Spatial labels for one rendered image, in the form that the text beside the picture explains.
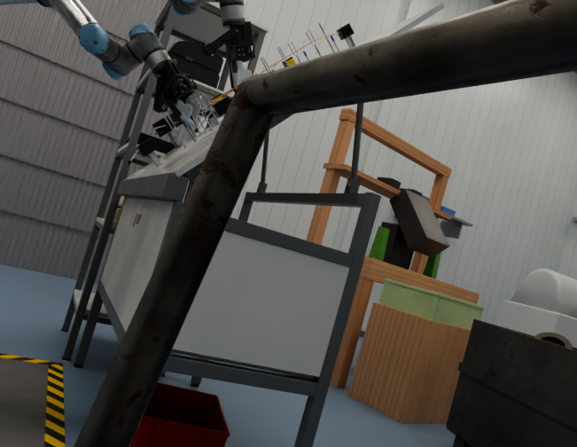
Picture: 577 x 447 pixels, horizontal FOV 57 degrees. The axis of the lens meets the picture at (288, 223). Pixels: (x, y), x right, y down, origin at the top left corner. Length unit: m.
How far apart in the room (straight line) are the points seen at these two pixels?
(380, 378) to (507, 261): 6.12
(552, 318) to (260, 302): 4.62
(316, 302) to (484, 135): 7.15
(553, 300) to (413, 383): 2.93
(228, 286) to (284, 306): 0.18
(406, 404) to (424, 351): 0.32
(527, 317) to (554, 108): 4.90
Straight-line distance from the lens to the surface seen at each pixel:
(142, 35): 1.81
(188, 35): 3.36
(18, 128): 5.12
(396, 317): 3.38
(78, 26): 1.78
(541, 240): 10.05
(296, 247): 1.53
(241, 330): 1.52
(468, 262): 8.52
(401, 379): 3.33
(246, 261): 1.48
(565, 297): 6.02
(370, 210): 1.64
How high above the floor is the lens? 0.74
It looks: 4 degrees up
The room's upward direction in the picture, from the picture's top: 16 degrees clockwise
